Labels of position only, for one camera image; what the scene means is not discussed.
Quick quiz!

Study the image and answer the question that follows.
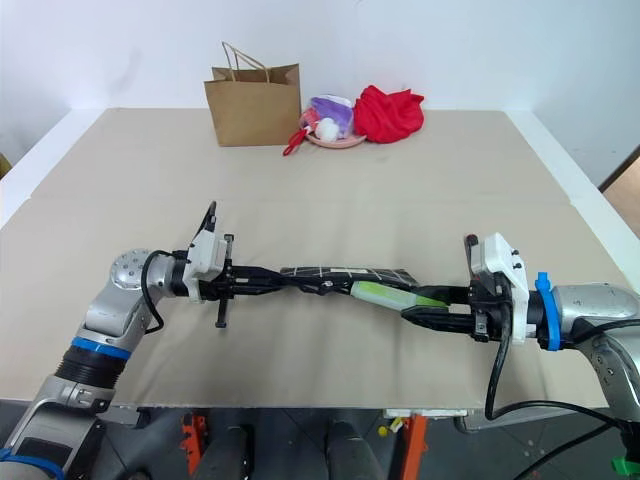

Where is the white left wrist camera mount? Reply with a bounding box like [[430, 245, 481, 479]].
[[182, 201, 229, 304]]

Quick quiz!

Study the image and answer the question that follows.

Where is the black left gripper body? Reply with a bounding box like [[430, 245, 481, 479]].
[[197, 233, 242, 330]]

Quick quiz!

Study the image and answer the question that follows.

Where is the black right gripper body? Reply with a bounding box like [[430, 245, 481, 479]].
[[467, 277, 512, 345]]

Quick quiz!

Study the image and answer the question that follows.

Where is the red strap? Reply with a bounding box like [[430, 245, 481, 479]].
[[282, 109, 322, 158]]

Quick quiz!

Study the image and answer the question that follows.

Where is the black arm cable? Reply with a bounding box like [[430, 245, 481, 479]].
[[140, 249, 175, 334], [483, 299, 627, 432]]

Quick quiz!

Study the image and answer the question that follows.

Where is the white fluffy ball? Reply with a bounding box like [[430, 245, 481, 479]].
[[313, 116, 342, 142]]

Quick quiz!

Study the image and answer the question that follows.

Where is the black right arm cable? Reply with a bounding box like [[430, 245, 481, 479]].
[[483, 299, 627, 432]]

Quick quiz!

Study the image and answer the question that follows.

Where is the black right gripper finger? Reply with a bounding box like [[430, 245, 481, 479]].
[[398, 304, 475, 333], [413, 284, 472, 304]]

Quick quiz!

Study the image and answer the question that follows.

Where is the green plastic part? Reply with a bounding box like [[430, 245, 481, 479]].
[[611, 453, 640, 477]]

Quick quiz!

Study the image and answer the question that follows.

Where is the purple and white pouch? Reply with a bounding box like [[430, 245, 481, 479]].
[[308, 94, 357, 139]]

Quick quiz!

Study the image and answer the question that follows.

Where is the orange stand leg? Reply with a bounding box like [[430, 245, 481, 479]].
[[179, 409, 209, 477], [398, 413, 430, 480]]

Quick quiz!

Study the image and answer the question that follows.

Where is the red cloth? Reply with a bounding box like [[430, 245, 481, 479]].
[[353, 84, 427, 145]]

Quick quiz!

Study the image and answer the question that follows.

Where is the beige table cover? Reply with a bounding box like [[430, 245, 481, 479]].
[[0, 106, 640, 409]]

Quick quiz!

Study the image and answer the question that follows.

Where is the light green object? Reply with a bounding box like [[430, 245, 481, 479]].
[[348, 280, 449, 312]]

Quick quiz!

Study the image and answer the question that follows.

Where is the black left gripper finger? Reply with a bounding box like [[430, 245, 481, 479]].
[[238, 280, 331, 300], [238, 264, 335, 292]]

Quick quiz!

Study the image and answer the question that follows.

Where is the black grid pouch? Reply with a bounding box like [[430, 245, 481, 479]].
[[278, 265, 417, 297]]

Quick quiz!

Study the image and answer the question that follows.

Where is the brown board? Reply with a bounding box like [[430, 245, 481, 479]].
[[598, 143, 640, 242]]

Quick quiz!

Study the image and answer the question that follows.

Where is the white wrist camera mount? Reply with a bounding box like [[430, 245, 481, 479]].
[[464, 232, 540, 347], [182, 201, 229, 304]]

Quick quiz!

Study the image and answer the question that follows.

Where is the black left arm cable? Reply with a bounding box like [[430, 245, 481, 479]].
[[140, 249, 175, 334]]

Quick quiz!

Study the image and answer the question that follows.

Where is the pink plate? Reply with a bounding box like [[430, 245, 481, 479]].
[[305, 125, 369, 151]]

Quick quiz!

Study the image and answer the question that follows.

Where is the blue wrist clip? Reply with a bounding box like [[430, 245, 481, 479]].
[[533, 271, 568, 352]]

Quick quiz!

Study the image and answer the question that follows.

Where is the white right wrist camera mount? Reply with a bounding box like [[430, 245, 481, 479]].
[[464, 232, 540, 347]]

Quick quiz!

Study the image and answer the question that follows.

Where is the dark rounded shape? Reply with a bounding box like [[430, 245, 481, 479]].
[[193, 422, 257, 480], [323, 418, 392, 480]]

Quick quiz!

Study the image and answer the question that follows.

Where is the brown paper bag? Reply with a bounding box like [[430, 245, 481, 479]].
[[203, 41, 303, 148]]

